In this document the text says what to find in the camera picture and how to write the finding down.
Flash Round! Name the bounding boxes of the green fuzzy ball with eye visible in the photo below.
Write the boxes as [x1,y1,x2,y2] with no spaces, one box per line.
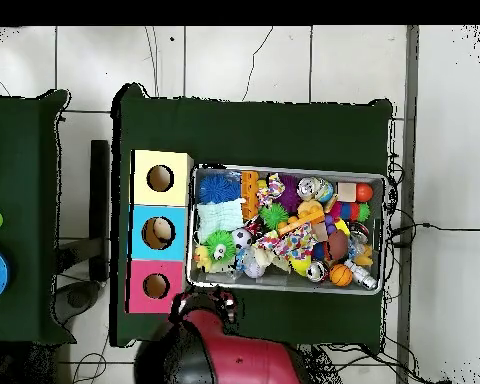
[202,229,238,263]

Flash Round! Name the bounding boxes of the wooden box with three holes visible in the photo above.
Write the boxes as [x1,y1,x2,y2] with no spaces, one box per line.
[125,149,195,315]

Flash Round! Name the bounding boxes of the blue spiky rubber ball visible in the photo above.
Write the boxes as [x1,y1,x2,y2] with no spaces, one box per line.
[197,172,243,204]

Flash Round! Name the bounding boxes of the black upright panel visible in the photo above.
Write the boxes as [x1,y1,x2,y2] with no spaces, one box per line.
[89,139,111,281]

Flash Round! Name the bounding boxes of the red-orange ball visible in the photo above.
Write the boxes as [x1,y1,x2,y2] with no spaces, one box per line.
[355,182,374,204]

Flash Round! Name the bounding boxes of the light blue knitted cloth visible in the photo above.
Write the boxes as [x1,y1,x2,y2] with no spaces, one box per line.
[195,198,246,243]

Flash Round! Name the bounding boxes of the grey floor stand base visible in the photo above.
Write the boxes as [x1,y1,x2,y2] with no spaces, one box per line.
[54,237,105,326]

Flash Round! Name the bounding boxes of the colourful drink can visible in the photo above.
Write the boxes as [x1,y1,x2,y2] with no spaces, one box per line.
[296,176,335,203]

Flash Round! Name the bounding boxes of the brown rubber ball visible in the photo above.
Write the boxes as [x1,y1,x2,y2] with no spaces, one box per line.
[326,230,350,261]

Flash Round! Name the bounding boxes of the yellow plush duck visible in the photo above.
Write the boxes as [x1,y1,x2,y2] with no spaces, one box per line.
[192,244,212,270]

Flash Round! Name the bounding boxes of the small soccer ball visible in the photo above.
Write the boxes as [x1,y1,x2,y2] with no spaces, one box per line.
[231,227,253,250]

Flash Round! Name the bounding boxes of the plain wooden cube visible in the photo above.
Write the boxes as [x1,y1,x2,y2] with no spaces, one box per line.
[336,182,358,203]

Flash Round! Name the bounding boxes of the purple spiky ball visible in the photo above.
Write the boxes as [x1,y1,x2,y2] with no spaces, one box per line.
[278,174,303,213]

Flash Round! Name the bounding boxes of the shallow clear mesh bin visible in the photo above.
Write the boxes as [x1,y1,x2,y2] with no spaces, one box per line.
[185,163,387,296]

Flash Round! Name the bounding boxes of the small orange basketball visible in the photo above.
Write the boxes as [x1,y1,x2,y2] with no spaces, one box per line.
[328,263,354,288]

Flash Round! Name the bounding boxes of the black cable with plug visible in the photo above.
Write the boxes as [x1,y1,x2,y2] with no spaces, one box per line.
[389,221,480,249]

